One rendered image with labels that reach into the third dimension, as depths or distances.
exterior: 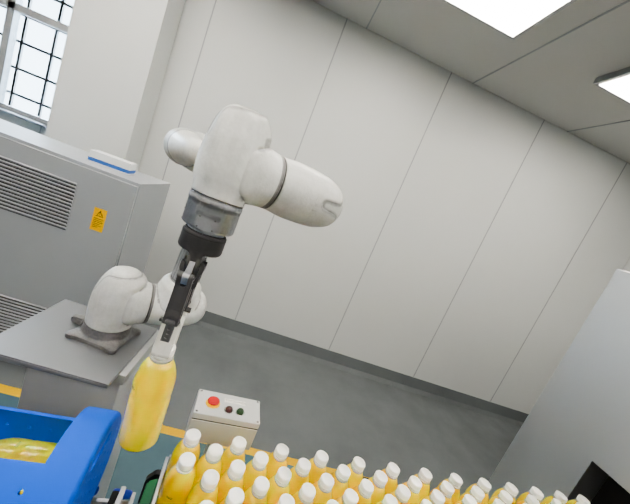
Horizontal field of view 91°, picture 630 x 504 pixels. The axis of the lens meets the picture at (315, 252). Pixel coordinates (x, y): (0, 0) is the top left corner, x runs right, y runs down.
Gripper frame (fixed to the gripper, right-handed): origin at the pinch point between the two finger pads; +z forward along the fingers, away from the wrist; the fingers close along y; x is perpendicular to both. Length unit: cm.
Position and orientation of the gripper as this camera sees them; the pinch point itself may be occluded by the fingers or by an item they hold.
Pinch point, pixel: (169, 333)
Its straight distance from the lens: 63.6
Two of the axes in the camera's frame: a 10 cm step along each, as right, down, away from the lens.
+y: 1.8, 2.1, -9.6
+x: 9.1, 3.4, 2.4
